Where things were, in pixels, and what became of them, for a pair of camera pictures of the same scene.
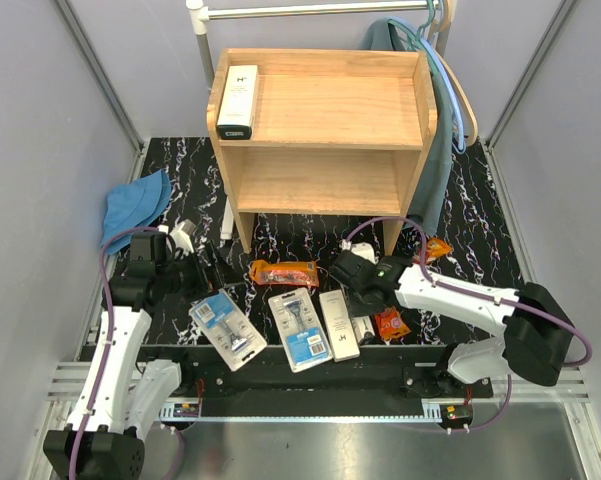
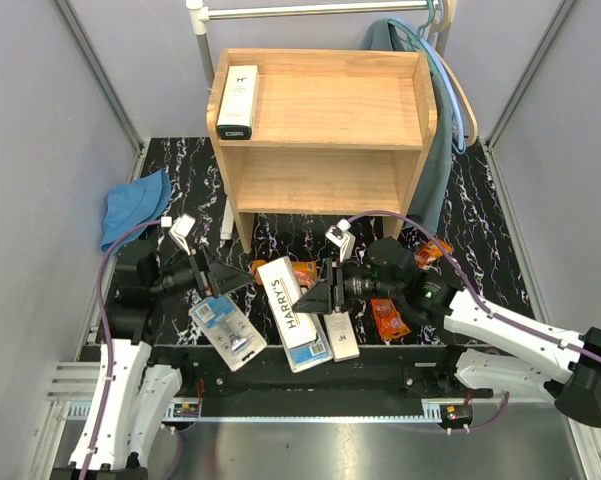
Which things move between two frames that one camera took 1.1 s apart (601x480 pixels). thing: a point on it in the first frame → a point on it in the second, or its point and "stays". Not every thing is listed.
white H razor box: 338,325 stays
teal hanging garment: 430,209 stays
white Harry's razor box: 362,325 → 299,331
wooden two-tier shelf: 337,132 stays
